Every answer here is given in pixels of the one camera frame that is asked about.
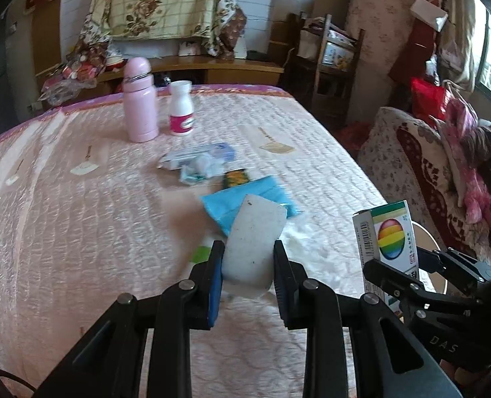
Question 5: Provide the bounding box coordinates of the rainbow logo carton box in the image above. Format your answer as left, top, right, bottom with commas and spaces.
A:
353, 200, 419, 279

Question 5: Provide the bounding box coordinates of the white foam sponge piece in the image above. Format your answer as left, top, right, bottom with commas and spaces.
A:
222, 199, 287, 299

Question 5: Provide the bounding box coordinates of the white tissue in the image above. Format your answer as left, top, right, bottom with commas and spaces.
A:
281, 214, 363, 297

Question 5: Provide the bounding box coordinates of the cream plastic trash bucket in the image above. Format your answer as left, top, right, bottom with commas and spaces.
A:
413, 222, 448, 295

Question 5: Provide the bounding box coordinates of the pink quilted table cover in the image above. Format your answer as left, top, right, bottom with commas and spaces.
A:
0, 85, 384, 384

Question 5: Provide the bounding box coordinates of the floral covered sofa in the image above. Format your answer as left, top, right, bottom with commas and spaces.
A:
358, 107, 491, 264

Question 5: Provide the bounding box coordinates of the pink polka dot garment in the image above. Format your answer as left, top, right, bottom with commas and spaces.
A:
435, 98, 491, 233

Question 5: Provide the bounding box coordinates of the blue tissue pack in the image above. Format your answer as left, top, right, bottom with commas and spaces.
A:
200, 176, 301, 236

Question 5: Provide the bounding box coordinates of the red bag on floor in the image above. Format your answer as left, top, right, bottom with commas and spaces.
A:
333, 121, 372, 159

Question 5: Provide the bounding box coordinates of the crumpled blue white wrapper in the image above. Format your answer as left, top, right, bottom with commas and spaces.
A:
179, 153, 225, 185

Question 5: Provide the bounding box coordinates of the small green yellow packet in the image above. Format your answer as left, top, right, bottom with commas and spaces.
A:
222, 169, 251, 190

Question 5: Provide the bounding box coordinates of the white pink-label pill bottle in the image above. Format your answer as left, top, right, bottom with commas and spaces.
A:
169, 80, 194, 136

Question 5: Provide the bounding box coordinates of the pink water bottle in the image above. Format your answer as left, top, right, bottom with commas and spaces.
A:
122, 57, 158, 143

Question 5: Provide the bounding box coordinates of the beige curtain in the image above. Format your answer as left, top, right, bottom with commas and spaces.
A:
438, 0, 487, 95

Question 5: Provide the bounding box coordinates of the dark wooden chair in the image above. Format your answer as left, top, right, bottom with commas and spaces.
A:
284, 15, 365, 128

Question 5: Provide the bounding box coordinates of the flower bouquet in plastic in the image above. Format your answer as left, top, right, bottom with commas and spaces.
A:
38, 39, 108, 107

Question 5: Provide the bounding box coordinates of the wooden tv cabinet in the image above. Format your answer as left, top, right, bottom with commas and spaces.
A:
38, 56, 283, 103

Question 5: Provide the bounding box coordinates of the floral covered tall appliance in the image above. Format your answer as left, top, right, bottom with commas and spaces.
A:
345, 0, 415, 121

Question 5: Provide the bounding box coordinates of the floral cloth covered television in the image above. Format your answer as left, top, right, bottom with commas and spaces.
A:
77, 0, 247, 59

